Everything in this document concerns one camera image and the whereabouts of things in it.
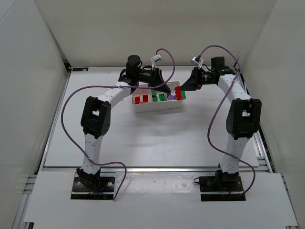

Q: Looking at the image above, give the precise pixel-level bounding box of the green lego plate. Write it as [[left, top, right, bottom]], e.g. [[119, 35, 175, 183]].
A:
[[159, 94, 167, 102]]

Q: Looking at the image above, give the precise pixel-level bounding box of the purple rounded lego brick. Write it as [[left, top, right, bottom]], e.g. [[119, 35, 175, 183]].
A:
[[167, 94, 175, 101]]

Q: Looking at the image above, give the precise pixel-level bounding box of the red long lego brick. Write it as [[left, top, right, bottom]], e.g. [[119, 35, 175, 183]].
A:
[[174, 86, 182, 100]]

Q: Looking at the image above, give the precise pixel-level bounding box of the red green watermelon lego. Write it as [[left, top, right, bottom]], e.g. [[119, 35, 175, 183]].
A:
[[134, 96, 141, 104]]

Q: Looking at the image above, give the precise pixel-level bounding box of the green red lego stack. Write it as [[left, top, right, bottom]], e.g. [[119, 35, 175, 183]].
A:
[[181, 90, 186, 100]]

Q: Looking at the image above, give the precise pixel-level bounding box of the green curved lego brick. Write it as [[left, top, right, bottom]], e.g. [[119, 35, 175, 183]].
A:
[[152, 93, 158, 102]]

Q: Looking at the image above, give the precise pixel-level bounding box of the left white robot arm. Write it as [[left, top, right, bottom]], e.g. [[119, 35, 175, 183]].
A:
[[77, 55, 170, 191]]

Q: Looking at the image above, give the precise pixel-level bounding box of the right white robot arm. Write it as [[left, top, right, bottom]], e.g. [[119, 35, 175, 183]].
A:
[[181, 56, 262, 190]]

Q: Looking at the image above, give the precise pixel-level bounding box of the white divided plastic container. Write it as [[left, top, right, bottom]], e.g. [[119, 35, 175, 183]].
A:
[[132, 81, 183, 112]]

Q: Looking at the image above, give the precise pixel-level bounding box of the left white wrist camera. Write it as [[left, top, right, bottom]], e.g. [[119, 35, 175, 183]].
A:
[[151, 54, 163, 68]]

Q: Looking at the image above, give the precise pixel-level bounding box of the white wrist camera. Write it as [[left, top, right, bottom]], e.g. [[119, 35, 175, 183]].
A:
[[191, 55, 203, 69], [151, 54, 163, 68]]

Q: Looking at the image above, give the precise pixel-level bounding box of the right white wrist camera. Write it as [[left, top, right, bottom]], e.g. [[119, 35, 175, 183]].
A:
[[191, 55, 203, 69]]

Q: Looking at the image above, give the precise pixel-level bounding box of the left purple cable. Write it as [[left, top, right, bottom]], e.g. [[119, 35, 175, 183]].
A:
[[61, 48, 176, 200]]

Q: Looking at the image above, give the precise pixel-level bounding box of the purple cable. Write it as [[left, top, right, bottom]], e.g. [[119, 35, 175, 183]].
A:
[[61, 48, 176, 200], [199, 45, 257, 194]]

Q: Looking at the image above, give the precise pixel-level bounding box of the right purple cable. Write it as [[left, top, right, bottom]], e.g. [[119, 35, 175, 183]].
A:
[[199, 45, 257, 194]]

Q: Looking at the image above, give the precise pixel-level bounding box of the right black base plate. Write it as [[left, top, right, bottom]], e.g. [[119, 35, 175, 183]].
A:
[[193, 176, 246, 202]]

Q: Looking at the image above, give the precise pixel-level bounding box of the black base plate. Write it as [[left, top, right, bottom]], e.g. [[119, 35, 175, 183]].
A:
[[70, 175, 115, 200], [193, 176, 246, 202]]

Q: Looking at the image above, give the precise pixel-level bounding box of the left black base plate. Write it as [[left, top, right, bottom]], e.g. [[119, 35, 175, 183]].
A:
[[70, 175, 115, 200]]

